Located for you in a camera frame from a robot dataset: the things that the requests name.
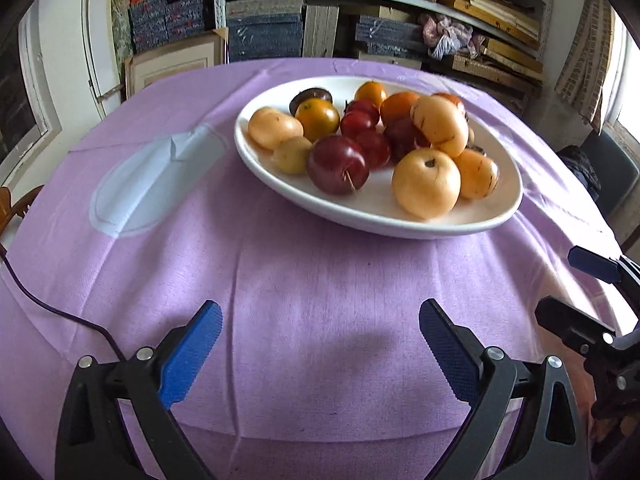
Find round tan pear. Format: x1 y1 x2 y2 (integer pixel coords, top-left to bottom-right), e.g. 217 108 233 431
410 96 469 158

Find metal shelving unit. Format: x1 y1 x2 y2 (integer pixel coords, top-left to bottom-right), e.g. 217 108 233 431
222 0 546 108

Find stack of blue boxes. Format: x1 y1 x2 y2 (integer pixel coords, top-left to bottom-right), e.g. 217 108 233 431
129 0 206 53

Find black bag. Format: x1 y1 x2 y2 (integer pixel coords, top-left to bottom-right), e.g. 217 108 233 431
556 145 601 202

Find large orange mandarin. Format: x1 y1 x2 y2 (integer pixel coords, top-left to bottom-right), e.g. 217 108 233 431
380 91 420 126
434 92 465 113

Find pink crumpled plastic bag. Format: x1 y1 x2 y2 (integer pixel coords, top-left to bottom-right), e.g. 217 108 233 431
419 13 485 61

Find framed picture leaning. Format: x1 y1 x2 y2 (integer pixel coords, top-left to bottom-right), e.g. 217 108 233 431
125 28 229 99

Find patterned curtain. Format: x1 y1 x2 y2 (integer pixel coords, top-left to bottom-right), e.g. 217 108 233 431
554 0 615 132

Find wooden chair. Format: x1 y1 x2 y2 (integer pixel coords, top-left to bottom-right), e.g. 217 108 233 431
0 185 43 233

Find black cable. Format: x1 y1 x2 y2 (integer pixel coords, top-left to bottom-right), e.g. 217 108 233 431
0 244 126 363

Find dark passion fruit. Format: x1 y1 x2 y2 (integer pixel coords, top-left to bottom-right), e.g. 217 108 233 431
465 144 487 156

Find elongated tan fruit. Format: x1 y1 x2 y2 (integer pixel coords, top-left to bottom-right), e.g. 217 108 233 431
247 107 304 151

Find small tan fruit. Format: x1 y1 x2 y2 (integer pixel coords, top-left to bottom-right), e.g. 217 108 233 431
272 136 312 176

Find red cherry tomato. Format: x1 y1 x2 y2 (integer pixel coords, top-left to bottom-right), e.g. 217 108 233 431
340 110 376 140
345 100 380 126
356 130 390 170

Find dark mangosteen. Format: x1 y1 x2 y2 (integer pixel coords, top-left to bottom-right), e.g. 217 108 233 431
288 87 333 116

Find purple tablecloth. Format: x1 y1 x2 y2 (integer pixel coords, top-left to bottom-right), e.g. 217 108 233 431
1 60 631 479

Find white oval plate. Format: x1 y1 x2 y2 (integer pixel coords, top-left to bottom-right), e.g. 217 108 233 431
234 75 523 240

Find dark red plum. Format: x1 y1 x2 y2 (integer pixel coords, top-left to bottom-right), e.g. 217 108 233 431
383 117 431 162
307 136 370 195

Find small orange tangerine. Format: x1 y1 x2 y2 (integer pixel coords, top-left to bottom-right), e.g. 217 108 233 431
354 80 388 108

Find large tan pear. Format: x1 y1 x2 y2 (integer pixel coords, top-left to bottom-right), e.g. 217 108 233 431
392 148 461 220

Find yellow cherry tomato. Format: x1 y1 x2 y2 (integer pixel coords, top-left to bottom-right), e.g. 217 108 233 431
295 98 340 143

